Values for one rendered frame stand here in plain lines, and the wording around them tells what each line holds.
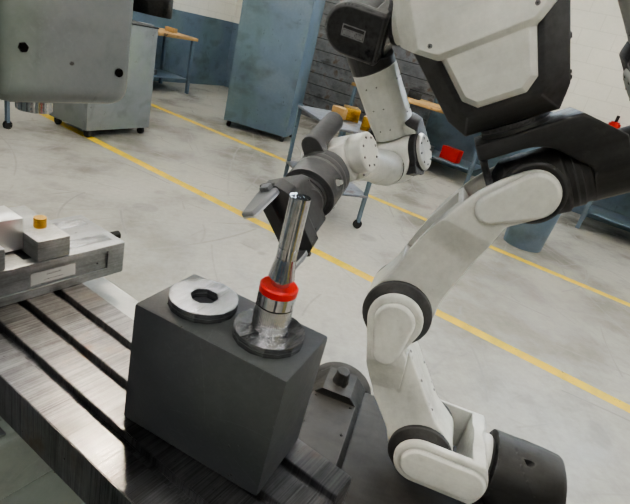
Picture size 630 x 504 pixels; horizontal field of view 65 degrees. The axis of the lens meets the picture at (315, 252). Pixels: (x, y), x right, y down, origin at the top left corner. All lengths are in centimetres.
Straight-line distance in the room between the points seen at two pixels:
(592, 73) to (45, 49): 756
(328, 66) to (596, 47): 409
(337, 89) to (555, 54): 826
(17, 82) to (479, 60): 66
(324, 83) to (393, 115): 820
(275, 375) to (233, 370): 6
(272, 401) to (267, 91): 636
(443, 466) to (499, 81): 78
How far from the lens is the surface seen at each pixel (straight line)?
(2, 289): 98
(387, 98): 104
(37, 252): 98
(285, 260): 57
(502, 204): 93
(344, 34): 99
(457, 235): 96
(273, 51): 680
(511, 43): 88
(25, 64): 71
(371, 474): 130
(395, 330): 101
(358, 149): 81
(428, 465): 120
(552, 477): 128
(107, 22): 76
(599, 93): 793
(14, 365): 87
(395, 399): 116
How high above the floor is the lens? 148
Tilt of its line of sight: 24 degrees down
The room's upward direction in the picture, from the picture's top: 15 degrees clockwise
